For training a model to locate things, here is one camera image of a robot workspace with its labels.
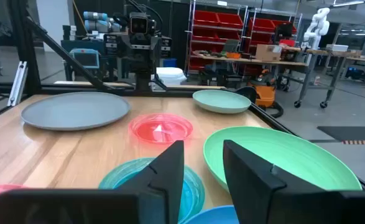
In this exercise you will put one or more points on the red storage bin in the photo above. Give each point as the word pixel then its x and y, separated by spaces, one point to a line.
pixel 230 20
pixel 205 18
pixel 204 35
pixel 261 25

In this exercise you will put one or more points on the small red transparent plate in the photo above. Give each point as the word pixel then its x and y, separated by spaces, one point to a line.
pixel 148 130

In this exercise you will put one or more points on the blue plastic plate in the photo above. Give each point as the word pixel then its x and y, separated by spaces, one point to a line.
pixel 213 216

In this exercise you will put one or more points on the light blue teach pendant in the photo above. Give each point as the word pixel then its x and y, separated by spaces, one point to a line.
pixel 85 59

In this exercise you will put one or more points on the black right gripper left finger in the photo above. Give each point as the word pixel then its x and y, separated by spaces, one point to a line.
pixel 166 186

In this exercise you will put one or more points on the silver aluminium extrusion bar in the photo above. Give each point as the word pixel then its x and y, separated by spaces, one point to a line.
pixel 17 84

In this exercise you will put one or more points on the orange shop vacuum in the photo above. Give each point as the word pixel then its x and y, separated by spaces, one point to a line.
pixel 264 93

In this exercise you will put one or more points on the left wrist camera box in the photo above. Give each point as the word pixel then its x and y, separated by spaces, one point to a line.
pixel 138 24

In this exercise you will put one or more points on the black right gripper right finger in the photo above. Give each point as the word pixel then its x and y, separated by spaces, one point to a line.
pixel 250 193

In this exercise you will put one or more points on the large grey plastic plate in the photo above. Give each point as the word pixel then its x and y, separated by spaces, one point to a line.
pixel 73 110

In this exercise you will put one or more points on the teal transparent plastic plate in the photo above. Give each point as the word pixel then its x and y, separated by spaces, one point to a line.
pixel 194 193

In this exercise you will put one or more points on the small mint green plate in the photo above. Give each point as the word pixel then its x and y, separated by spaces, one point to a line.
pixel 221 101

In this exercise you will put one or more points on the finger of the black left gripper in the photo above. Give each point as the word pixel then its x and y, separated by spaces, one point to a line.
pixel 137 60
pixel 148 60

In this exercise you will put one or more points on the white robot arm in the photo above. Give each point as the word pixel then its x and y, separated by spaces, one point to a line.
pixel 317 26

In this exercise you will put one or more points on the brown cardboard box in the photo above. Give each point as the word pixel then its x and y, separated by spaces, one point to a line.
pixel 267 53

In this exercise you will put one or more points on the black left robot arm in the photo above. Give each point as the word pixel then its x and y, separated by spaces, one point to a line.
pixel 143 82

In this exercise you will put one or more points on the white flat box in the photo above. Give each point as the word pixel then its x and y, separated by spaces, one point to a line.
pixel 337 47

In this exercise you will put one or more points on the black floor mat striped edge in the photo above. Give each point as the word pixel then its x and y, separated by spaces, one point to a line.
pixel 347 133

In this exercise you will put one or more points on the wooden workbench on wheels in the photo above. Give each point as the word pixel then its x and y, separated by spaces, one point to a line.
pixel 263 62
pixel 356 59

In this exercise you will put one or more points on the white plastic bucket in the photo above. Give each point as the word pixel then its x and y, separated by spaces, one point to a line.
pixel 169 74

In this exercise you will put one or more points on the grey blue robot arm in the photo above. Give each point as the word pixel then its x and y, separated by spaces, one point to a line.
pixel 95 25

